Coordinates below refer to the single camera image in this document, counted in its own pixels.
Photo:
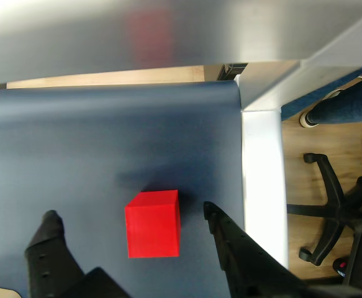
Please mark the black office chair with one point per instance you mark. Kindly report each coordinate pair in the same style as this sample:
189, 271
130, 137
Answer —
336, 214

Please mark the person's leg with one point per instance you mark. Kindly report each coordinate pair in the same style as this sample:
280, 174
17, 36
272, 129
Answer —
348, 105

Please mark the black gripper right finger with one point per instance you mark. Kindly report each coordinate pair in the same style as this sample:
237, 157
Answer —
246, 264

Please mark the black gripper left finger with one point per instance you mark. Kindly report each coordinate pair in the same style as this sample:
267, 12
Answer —
48, 260

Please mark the white table frame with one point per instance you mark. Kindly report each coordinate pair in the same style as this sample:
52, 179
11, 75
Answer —
263, 170

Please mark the grey reflective panel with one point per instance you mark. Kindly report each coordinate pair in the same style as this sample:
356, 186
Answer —
75, 37

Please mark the red cube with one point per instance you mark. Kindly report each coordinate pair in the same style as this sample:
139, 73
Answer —
152, 226

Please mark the blue-grey table mat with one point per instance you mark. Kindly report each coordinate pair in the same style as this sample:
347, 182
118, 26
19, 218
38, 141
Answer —
106, 139

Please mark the person's shoe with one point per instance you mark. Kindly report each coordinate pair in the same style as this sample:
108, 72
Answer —
306, 120

